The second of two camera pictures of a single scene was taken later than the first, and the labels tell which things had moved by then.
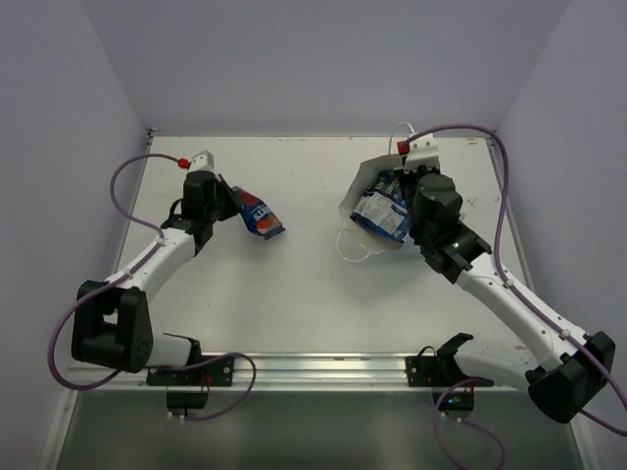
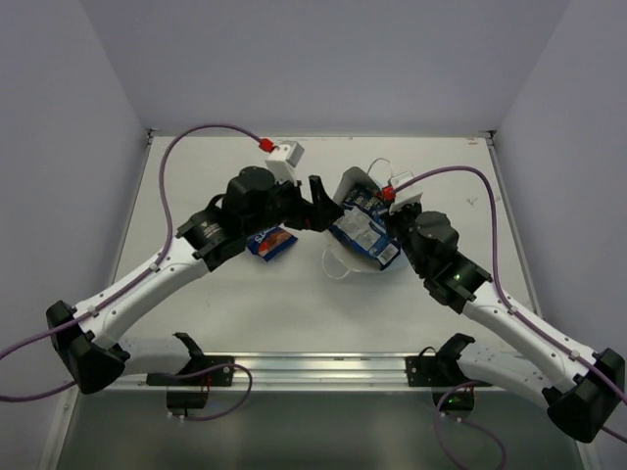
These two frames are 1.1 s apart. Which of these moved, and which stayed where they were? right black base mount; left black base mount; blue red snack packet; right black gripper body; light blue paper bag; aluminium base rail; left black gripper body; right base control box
Moved: light blue paper bag; blue red snack packet; left black gripper body; right black gripper body
Stayed: right base control box; left black base mount; aluminium base rail; right black base mount
